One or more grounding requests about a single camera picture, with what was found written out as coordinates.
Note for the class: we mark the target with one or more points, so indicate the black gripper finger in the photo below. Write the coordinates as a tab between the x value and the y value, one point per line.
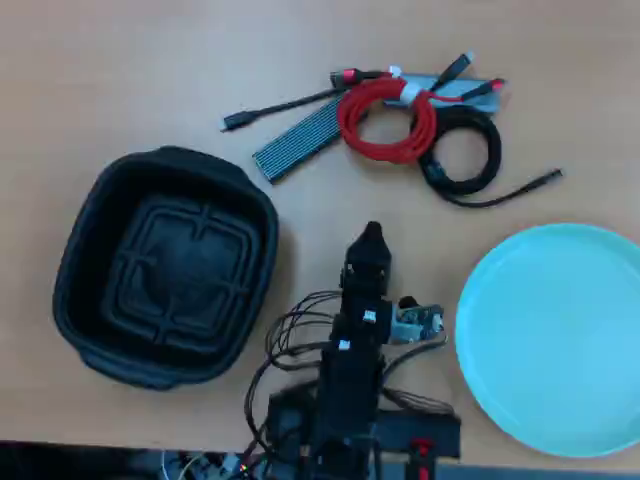
362	252
382	252

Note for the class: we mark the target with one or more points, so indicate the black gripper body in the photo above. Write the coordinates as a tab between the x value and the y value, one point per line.
365	282

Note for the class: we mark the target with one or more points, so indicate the black square plastic bowl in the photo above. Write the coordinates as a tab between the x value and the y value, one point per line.
165	270

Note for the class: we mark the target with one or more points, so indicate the red and black clamp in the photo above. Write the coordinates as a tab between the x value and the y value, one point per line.
420	457

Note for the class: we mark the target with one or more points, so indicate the light blue plate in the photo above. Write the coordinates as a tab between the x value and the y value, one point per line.
550	340

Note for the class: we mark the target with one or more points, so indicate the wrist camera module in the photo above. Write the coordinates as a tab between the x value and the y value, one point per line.
417	322

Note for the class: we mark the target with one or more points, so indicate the dark ribbed metal enclosure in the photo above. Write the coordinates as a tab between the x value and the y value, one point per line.
300	140

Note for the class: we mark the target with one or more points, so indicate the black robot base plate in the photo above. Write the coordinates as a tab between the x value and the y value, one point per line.
425	432

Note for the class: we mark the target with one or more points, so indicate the grey flat metal enclosure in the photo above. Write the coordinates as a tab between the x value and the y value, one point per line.
470	85

